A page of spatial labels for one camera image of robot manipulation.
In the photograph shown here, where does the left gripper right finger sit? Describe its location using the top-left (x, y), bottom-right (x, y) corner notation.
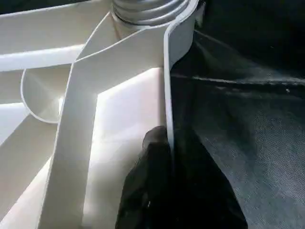
top-left (171, 129), bottom-right (249, 229)

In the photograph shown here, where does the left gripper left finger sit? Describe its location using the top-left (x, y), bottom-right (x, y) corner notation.
top-left (115, 126), bottom-right (173, 229)

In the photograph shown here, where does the white plastic table top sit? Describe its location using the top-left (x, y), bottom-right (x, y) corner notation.
top-left (0, 0), bottom-right (199, 229)

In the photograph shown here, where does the white plastic table leg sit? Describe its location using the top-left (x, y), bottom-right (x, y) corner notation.
top-left (112, 0), bottom-right (192, 26)

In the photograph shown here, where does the black work mat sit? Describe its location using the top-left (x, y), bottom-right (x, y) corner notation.
top-left (167, 0), bottom-right (305, 229)

